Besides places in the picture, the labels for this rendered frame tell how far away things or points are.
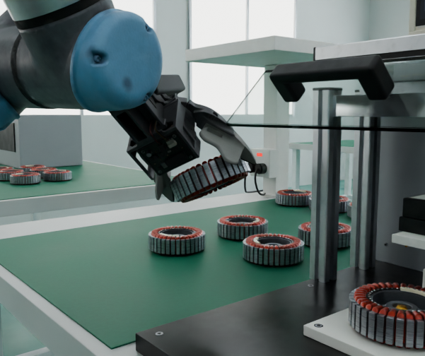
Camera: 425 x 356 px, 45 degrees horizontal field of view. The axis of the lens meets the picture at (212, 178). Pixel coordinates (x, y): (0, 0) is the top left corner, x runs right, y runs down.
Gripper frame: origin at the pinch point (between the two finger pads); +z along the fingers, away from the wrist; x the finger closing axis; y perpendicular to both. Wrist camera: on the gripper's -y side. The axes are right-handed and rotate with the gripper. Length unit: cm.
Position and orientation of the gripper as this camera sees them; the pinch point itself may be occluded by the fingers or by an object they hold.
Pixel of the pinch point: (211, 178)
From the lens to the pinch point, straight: 71.9
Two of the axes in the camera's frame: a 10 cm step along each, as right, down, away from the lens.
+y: 0.0, 6.4, -7.7
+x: 8.6, -4.0, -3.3
